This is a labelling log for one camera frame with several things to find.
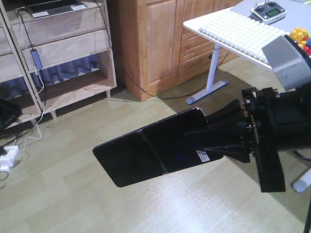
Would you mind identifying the black smartphone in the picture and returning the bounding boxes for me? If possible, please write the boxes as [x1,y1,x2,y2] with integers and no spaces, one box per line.
[93,107,223,187]

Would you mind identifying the wooden cabinet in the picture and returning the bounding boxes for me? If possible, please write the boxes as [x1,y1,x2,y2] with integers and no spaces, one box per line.
[107,0,238,101]

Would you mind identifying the white studded baseplate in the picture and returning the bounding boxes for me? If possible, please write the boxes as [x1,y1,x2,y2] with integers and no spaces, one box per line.
[198,10,290,64]

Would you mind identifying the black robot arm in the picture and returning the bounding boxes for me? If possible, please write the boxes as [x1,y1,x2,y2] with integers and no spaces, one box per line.
[184,84,311,193]

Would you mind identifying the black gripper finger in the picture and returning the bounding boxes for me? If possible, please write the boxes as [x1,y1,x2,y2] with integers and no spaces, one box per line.
[206,100,244,126]
[183,119,250,163]

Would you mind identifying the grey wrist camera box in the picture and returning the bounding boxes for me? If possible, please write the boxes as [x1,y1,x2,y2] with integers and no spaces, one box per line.
[262,35,311,91]

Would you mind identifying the silver laptop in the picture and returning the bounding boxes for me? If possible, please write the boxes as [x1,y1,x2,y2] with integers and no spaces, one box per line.
[22,0,87,18]

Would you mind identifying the grey remote controller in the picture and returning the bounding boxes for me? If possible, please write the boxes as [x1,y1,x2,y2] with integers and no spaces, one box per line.
[250,0,288,25]

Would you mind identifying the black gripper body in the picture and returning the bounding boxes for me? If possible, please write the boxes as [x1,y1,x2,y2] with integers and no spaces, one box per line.
[242,87,286,192]

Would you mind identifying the colourful toy bricks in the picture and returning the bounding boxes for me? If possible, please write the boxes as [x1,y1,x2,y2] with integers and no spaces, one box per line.
[290,27,311,57]

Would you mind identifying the white desk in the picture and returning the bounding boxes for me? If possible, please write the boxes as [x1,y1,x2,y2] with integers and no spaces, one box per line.
[182,0,311,194]

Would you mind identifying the wooden shelving unit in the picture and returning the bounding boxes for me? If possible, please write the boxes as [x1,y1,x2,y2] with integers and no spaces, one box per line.
[0,0,117,122]

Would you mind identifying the white power strip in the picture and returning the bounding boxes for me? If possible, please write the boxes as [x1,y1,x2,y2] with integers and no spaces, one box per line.
[0,146,19,171]

